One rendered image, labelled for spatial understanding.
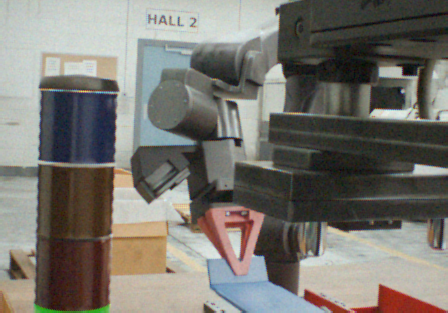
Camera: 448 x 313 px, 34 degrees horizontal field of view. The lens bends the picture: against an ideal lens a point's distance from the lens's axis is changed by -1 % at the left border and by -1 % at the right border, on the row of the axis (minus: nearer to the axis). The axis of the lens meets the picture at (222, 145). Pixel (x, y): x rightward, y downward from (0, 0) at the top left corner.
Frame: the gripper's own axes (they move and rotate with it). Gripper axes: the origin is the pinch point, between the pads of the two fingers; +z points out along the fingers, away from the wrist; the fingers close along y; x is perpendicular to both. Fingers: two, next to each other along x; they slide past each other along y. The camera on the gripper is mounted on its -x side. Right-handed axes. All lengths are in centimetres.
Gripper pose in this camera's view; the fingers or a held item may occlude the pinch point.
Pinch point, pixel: (239, 268)
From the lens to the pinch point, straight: 83.0
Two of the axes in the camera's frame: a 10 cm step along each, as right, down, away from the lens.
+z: 1.5, 9.4, -3.2
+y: 3.4, -3.5, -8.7
